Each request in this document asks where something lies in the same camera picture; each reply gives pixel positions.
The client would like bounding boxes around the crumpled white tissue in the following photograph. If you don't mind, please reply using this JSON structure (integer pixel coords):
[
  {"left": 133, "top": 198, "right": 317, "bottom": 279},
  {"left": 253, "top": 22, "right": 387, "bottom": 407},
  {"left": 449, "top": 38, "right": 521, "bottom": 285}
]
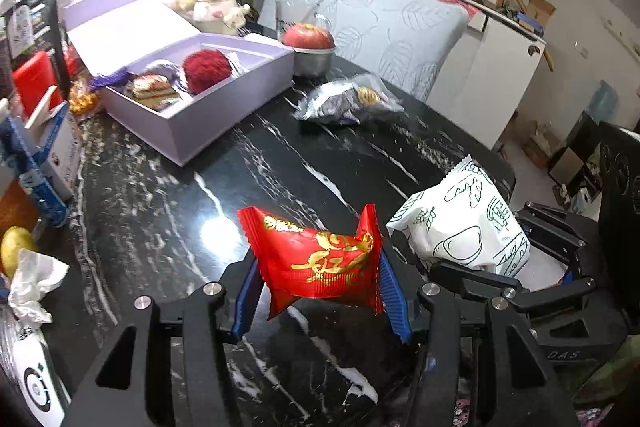
[{"left": 8, "top": 248, "right": 70, "bottom": 331}]

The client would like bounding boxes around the grey leaf-pattern cushion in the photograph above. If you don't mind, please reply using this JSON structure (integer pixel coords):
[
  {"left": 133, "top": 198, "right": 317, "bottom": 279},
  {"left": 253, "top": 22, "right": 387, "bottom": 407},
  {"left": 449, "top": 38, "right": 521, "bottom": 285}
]
[{"left": 258, "top": 0, "right": 469, "bottom": 102}]

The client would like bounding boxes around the red gold candy packet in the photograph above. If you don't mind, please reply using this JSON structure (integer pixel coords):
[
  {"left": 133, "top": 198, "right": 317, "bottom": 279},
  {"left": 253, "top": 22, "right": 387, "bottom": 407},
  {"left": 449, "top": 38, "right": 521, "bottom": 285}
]
[{"left": 238, "top": 204, "right": 383, "bottom": 319}]

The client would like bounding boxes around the lavender gift box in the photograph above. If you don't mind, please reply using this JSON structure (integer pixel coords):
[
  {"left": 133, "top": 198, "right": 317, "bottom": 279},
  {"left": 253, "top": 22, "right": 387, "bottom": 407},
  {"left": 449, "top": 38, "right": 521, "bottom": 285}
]
[{"left": 60, "top": 0, "right": 294, "bottom": 166}]

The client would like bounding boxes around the white green-print snack packet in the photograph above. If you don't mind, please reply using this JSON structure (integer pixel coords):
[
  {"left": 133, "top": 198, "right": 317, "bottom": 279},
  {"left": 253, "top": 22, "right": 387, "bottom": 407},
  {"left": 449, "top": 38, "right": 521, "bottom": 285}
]
[{"left": 386, "top": 156, "right": 530, "bottom": 277}]

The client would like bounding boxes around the blue white tablet tube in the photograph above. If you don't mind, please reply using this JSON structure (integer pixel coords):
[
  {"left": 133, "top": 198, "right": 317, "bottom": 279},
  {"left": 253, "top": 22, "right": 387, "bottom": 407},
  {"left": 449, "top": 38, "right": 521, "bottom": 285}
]
[{"left": 1, "top": 116, "right": 68, "bottom": 228}]

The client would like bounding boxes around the yellow lemon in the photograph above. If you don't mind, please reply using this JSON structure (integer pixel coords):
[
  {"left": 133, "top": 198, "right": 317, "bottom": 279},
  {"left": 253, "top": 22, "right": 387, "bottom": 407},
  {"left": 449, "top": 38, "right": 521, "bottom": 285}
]
[{"left": 1, "top": 227, "right": 37, "bottom": 279}]

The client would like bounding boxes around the red plastic container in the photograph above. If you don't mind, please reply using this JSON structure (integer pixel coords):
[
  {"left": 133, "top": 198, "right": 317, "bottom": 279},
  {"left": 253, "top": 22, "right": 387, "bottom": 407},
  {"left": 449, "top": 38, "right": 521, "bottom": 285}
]
[{"left": 13, "top": 51, "right": 63, "bottom": 118}]

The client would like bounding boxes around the lavender satin drawstring pouch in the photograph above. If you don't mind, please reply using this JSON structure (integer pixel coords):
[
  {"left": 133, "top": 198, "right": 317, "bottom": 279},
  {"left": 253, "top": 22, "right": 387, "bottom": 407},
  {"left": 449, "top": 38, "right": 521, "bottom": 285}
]
[{"left": 88, "top": 60, "right": 186, "bottom": 93}]

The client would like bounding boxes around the small metal bowl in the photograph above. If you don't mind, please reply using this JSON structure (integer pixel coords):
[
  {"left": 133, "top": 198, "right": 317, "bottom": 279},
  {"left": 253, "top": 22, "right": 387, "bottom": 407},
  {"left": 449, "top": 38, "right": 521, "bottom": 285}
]
[{"left": 293, "top": 48, "right": 335, "bottom": 78}]

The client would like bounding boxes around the silver foil snack packet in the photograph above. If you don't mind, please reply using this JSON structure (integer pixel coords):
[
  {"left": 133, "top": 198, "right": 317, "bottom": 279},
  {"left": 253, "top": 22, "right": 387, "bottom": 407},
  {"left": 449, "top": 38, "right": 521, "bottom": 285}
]
[{"left": 294, "top": 74, "right": 405, "bottom": 126}]

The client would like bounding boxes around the red fluffy scrunchie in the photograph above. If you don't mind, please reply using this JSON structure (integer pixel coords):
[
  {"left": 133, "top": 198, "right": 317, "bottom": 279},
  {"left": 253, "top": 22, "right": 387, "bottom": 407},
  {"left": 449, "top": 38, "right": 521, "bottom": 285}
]
[{"left": 182, "top": 50, "right": 232, "bottom": 95}]

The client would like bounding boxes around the red apple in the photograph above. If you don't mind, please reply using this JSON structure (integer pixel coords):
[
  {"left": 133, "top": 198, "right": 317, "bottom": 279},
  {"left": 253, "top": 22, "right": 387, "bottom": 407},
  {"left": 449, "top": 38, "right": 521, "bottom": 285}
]
[{"left": 281, "top": 24, "right": 335, "bottom": 50}]

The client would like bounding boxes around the cardboard box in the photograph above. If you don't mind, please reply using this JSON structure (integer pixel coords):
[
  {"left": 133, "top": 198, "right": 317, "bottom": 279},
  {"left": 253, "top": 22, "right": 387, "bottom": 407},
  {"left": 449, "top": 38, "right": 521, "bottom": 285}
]
[{"left": 516, "top": 0, "right": 556, "bottom": 36}]

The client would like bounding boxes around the clear drinking glass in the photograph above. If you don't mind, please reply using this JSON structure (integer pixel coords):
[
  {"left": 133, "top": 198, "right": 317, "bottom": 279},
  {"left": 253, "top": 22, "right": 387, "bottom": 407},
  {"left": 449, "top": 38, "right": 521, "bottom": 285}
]
[{"left": 276, "top": 0, "right": 331, "bottom": 39}]

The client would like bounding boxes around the gold brown snack packet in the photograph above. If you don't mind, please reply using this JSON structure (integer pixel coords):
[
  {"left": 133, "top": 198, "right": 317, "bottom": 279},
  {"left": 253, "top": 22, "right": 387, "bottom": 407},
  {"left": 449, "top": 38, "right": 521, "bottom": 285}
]
[{"left": 125, "top": 74, "right": 180, "bottom": 112}]

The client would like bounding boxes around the white cabinet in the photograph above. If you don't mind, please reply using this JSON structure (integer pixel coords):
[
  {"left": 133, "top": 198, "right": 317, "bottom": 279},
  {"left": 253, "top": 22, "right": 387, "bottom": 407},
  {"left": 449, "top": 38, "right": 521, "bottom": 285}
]
[{"left": 427, "top": 10, "right": 546, "bottom": 148}]

